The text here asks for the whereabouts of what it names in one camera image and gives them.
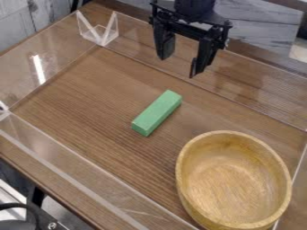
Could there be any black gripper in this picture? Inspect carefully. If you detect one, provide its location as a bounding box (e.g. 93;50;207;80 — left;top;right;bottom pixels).
150;0;233;78

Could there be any green rectangular block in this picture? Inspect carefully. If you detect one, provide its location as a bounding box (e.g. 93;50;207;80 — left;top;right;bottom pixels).
133;90;183;137

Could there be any brown wooden bowl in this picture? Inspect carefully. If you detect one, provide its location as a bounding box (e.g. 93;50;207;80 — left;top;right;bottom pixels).
175;130;293;230

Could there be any black table leg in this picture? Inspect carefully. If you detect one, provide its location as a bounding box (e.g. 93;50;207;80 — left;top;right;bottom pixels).
30;187;46;207

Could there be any clear acrylic corner bracket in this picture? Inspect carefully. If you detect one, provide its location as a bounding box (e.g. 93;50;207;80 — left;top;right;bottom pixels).
76;11;119;47

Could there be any clear acrylic front wall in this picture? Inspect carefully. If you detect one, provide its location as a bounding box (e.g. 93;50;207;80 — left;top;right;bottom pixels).
0;111;198;230

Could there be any black cable bottom left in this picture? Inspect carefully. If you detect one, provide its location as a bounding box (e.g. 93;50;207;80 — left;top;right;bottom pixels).
0;202;42;230

